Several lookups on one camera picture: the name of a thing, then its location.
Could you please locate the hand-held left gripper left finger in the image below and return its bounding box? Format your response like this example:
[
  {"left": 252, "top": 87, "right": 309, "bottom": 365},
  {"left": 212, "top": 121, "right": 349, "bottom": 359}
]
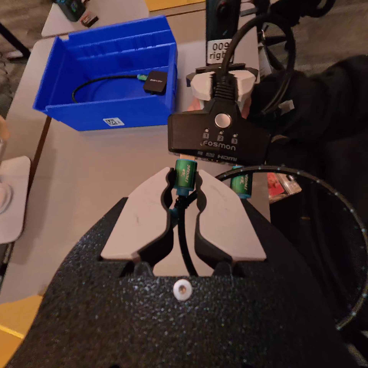
[{"left": 101, "top": 167, "right": 176, "bottom": 263}]

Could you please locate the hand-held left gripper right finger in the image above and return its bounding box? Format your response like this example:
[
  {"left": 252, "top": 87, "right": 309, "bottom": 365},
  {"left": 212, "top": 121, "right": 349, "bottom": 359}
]
[{"left": 195, "top": 169, "right": 267, "bottom": 263}]

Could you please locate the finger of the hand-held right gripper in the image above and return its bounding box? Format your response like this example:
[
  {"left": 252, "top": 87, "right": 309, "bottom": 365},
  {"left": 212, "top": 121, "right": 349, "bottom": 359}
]
[
  {"left": 234, "top": 70, "right": 258, "bottom": 102},
  {"left": 190, "top": 73, "right": 215, "bottom": 102}
]

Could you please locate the black HDMI switch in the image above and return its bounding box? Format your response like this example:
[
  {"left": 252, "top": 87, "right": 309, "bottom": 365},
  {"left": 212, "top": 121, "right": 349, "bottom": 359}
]
[{"left": 168, "top": 73, "right": 271, "bottom": 167}]

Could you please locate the blue plastic bin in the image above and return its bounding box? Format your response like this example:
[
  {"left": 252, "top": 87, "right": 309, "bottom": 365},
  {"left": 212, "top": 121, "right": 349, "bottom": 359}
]
[{"left": 32, "top": 15, "right": 178, "bottom": 132}]

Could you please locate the red clear plastic package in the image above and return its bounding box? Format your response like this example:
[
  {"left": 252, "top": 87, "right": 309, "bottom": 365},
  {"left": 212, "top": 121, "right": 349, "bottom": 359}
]
[{"left": 267, "top": 172, "right": 302, "bottom": 203}]

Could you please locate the person's dark clothing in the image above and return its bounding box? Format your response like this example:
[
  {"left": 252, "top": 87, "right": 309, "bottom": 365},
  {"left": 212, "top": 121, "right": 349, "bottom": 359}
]
[{"left": 249, "top": 55, "right": 368, "bottom": 173}]

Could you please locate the yellow plastic bin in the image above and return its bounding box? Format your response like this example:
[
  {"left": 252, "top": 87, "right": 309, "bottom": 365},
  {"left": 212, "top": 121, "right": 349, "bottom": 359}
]
[{"left": 0, "top": 295, "right": 44, "bottom": 368}]

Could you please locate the black battery charger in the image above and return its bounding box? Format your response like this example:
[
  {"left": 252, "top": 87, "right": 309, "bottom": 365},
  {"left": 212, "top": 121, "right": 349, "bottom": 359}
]
[{"left": 55, "top": 0, "right": 87, "bottom": 22}]

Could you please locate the short braided green-plug HDMI cable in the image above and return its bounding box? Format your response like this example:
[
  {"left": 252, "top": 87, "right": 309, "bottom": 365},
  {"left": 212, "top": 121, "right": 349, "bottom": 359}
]
[{"left": 72, "top": 74, "right": 148, "bottom": 103}]

